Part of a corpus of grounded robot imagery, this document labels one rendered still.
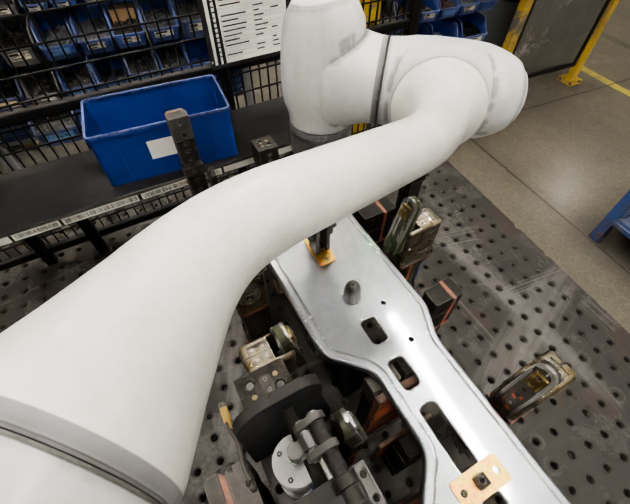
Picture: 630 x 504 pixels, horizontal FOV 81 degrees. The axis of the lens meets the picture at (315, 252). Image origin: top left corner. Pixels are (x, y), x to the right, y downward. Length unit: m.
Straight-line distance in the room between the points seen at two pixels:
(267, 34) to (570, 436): 1.20
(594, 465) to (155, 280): 1.02
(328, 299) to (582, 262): 1.92
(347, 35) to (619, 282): 2.19
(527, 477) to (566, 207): 2.20
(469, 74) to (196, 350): 0.37
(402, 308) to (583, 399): 0.57
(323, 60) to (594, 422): 0.97
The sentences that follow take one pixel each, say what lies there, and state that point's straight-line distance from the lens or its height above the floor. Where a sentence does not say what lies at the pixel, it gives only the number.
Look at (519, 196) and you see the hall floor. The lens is 2.66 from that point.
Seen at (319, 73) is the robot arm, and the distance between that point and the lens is 0.47.
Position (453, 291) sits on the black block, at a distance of 0.77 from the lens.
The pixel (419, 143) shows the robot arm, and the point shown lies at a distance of 0.33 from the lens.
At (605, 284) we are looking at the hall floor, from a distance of 2.43.
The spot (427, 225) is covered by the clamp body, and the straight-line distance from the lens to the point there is 0.79.
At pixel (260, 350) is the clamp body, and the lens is 0.59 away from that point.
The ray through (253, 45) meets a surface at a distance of 1.10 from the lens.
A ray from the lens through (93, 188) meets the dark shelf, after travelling 0.99.
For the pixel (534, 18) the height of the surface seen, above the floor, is 0.60.
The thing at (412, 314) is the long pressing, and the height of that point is 1.00.
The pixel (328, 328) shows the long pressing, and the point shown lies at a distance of 0.68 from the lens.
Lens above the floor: 1.61
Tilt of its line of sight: 52 degrees down
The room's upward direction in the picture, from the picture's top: straight up
